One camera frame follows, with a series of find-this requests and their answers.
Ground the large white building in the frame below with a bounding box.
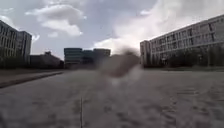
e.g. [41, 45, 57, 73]
[139, 13, 224, 69]

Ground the tall grey building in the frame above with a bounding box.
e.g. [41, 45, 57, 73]
[0, 19, 33, 69]

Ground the grey paved plaza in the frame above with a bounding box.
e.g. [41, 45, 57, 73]
[0, 68, 224, 128]

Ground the raised side strip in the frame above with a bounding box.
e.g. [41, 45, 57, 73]
[0, 69, 66, 90]

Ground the row of trees before building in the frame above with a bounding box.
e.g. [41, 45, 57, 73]
[164, 43, 224, 69]

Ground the blue glass building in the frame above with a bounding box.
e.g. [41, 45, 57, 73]
[63, 47, 112, 69]

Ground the low dark building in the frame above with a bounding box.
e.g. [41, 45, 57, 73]
[29, 50, 65, 70]

